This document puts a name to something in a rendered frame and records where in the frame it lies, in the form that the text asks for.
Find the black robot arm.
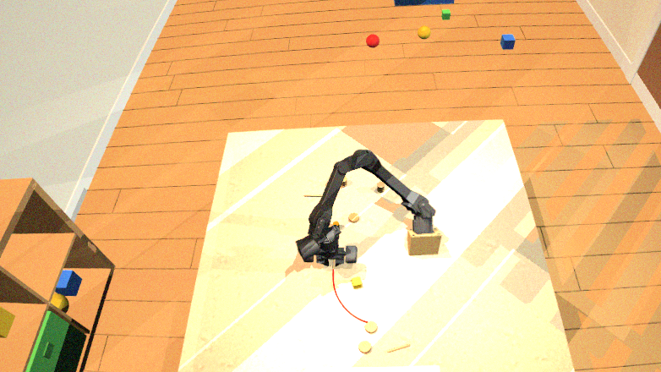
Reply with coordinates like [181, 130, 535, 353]
[295, 150, 436, 260]

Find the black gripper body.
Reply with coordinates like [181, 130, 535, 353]
[303, 244, 358, 263]

